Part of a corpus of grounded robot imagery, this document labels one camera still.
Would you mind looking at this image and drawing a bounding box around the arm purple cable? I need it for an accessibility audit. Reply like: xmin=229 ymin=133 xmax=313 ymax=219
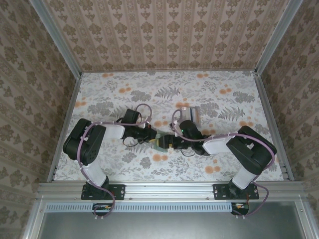
xmin=78 ymin=104 xmax=153 ymax=221
xmin=172 ymin=109 xmax=276 ymax=220

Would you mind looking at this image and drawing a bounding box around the gripper thin black cable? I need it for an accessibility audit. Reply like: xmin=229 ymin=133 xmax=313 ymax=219
xmin=180 ymin=148 xmax=198 ymax=158
xmin=122 ymin=136 xmax=147 ymax=150

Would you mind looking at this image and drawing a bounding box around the black connector box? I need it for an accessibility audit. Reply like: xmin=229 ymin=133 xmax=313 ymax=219
xmin=92 ymin=203 xmax=113 ymax=217
xmin=231 ymin=202 xmax=250 ymax=216

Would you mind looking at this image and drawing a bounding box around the right aluminium side rail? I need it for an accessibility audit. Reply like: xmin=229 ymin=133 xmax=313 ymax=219
xmin=256 ymin=72 xmax=294 ymax=181

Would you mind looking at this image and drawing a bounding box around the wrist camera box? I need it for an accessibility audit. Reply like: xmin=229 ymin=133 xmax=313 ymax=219
xmin=124 ymin=109 xmax=142 ymax=124
xmin=178 ymin=119 xmax=200 ymax=140

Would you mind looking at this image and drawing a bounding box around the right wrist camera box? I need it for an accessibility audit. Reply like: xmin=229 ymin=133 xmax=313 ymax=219
xmin=178 ymin=119 xmax=200 ymax=140

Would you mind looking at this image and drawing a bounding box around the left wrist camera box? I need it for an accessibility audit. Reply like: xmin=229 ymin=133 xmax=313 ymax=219
xmin=124 ymin=109 xmax=142 ymax=124

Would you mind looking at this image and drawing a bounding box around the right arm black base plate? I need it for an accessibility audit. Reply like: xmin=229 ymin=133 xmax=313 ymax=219
xmin=213 ymin=183 xmax=260 ymax=201

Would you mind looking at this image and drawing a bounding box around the left black connector box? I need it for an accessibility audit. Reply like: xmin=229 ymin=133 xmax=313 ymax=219
xmin=92 ymin=203 xmax=113 ymax=217

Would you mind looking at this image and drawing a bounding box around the right aluminium corner post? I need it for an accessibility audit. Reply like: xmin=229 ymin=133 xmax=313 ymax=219
xmin=254 ymin=0 xmax=300 ymax=74

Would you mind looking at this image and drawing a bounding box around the mint green card holder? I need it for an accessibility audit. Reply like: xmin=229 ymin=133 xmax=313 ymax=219
xmin=152 ymin=138 xmax=171 ymax=153

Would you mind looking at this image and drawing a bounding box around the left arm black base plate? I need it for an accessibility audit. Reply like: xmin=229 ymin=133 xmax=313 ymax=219
xmin=81 ymin=183 xmax=126 ymax=201

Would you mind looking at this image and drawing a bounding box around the right black connector box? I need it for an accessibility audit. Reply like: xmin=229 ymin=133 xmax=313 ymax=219
xmin=231 ymin=202 xmax=250 ymax=216

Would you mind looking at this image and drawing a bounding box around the aluminium front frame rail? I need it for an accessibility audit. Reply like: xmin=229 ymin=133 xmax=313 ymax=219
xmin=36 ymin=181 xmax=307 ymax=201

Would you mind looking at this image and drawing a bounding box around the grey metal panel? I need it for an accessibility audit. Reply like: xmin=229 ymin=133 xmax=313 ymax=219
xmin=37 ymin=201 xmax=309 ymax=239

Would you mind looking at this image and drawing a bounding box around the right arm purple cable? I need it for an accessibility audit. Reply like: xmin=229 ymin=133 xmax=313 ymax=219
xmin=172 ymin=109 xmax=276 ymax=220

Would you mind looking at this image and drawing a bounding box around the aluminium side rail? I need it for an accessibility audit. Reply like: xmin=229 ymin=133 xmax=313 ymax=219
xmin=46 ymin=73 xmax=82 ymax=182
xmin=256 ymin=72 xmax=294 ymax=181

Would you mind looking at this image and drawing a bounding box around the right gripper thin black cable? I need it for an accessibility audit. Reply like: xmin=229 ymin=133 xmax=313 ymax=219
xmin=180 ymin=148 xmax=198 ymax=158

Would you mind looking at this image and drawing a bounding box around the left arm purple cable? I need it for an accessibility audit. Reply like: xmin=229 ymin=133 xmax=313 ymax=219
xmin=78 ymin=104 xmax=153 ymax=221

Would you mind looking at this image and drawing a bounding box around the left gripper thin black cable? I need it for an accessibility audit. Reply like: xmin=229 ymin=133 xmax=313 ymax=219
xmin=122 ymin=136 xmax=147 ymax=150

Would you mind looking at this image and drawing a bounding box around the left aluminium corner post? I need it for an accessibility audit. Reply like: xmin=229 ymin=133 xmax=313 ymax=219
xmin=29 ymin=0 xmax=83 ymax=77

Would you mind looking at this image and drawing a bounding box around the floral table cover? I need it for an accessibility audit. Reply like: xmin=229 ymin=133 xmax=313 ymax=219
xmin=53 ymin=70 xmax=285 ymax=182

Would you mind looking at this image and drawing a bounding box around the white slotted cable duct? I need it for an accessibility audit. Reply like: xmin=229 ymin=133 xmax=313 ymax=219
xmin=46 ymin=203 xmax=250 ymax=213

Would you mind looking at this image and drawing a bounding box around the aluminium corner post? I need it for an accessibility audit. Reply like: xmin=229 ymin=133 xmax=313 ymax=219
xmin=29 ymin=0 xmax=83 ymax=77
xmin=254 ymin=0 xmax=300 ymax=74

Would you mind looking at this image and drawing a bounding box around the left aluminium side rail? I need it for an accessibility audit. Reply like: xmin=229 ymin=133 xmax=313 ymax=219
xmin=46 ymin=73 xmax=82 ymax=182

